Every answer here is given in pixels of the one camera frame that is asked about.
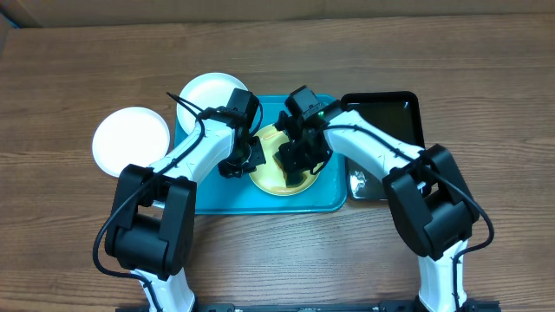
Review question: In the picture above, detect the yellow plate with stain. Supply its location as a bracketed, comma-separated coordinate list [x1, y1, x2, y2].
[250, 125, 318, 196]

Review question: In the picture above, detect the white plate with stain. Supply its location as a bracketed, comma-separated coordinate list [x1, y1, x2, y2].
[91, 107, 170, 178]

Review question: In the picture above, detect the green yellow sponge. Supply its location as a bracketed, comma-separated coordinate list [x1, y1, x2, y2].
[273, 153, 307, 188]

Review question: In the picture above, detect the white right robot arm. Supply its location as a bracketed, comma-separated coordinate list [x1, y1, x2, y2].
[276, 86, 484, 311]

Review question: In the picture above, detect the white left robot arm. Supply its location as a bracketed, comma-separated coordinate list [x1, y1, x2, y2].
[93, 88, 265, 311]

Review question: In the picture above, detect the blue plastic tray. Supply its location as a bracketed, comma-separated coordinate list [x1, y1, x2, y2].
[173, 94, 349, 216]

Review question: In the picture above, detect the black water tray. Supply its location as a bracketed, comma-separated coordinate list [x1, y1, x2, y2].
[341, 91, 425, 201]

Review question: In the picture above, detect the cardboard back panel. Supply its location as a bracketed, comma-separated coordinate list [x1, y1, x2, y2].
[1, 0, 554, 28]

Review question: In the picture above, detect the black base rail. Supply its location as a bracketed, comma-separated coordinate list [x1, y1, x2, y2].
[115, 299, 502, 312]

